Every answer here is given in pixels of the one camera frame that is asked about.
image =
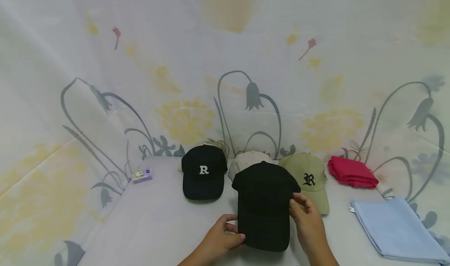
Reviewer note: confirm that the small purple tissue packet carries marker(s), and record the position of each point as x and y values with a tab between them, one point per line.
142	175

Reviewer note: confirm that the person's left forearm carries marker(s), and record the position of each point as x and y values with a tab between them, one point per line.
191	260

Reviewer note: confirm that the person's left hand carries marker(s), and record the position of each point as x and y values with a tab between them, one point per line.
214	241

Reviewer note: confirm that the person's right thumb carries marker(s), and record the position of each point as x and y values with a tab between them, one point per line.
294	213

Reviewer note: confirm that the person's left index finger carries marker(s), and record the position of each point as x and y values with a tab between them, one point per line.
229	219

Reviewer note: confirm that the olive cap with black letter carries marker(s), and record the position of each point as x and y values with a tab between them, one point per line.
309	178

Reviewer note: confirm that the black cap with white letter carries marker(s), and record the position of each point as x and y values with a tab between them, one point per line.
203	173

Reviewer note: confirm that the plain black cap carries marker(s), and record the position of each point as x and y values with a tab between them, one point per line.
264	205

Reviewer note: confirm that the folded red cloth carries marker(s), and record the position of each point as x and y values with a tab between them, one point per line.
352	172

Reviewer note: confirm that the person's right index finger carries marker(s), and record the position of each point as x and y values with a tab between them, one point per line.
303	199

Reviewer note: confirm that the folded light blue cloth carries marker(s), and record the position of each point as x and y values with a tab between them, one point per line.
395	229

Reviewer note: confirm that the person's left thumb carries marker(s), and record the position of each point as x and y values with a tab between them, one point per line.
235	238

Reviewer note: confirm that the person's right forearm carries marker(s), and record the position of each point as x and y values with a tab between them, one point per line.
324	256

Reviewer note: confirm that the beige cap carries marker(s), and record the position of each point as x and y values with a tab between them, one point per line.
244	162

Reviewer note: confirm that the person's right hand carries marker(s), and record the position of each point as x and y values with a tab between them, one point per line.
309	224

